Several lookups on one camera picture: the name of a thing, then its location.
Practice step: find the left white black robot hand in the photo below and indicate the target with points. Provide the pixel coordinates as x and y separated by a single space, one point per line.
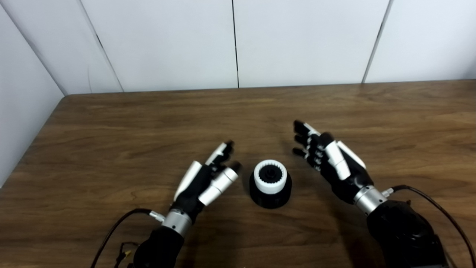
197 186

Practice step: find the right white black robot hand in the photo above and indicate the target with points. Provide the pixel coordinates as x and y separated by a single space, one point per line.
342 171

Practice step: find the round black part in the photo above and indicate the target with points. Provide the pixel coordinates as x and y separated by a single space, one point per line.
269 199

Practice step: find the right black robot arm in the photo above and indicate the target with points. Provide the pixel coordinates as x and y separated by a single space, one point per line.
405 230

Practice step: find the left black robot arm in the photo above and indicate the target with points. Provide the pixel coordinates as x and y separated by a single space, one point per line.
160 245

